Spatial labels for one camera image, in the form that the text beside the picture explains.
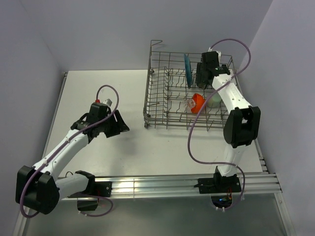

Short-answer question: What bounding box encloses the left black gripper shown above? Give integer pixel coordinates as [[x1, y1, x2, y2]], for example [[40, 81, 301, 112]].
[[98, 110, 129, 138]]

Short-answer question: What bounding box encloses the orange plastic bowl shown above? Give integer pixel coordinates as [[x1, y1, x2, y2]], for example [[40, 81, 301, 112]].
[[191, 93, 205, 114]]

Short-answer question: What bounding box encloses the teal scalloped plate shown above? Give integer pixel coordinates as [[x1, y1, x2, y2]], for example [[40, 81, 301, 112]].
[[184, 54, 193, 88]]

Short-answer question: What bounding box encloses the light green cup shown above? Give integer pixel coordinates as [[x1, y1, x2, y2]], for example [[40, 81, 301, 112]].
[[206, 93, 221, 108]]

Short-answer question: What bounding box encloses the clear drinking glass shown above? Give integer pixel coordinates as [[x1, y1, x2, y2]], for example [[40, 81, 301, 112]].
[[180, 98, 196, 113]]

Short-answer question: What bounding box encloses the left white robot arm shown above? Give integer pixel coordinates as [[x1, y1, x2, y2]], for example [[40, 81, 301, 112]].
[[15, 102, 129, 214]]

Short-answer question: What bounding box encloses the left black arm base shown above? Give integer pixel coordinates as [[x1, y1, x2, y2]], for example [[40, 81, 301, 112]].
[[77, 181, 114, 217]]

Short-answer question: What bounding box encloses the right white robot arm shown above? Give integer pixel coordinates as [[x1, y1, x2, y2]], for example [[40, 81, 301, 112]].
[[195, 51, 261, 192]]

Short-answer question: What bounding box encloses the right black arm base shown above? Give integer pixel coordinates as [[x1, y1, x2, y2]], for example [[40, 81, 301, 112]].
[[193, 175, 242, 194]]

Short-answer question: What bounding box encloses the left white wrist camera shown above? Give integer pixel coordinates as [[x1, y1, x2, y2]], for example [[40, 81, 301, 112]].
[[95, 99, 112, 107]]

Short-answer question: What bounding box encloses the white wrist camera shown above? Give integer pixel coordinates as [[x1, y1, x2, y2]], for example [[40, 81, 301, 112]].
[[95, 99, 112, 107], [208, 47, 221, 59]]

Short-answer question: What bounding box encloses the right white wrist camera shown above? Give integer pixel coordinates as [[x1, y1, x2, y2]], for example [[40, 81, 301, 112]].
[[208, 47, 221, 59]]

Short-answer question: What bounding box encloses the grey wire dish rack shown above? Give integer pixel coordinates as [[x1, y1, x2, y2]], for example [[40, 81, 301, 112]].
[[142, 39, 237, 133]]

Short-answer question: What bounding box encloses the aluminium mounting rail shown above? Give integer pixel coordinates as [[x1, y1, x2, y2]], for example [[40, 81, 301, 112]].
[[56, 152, 283, 201]]

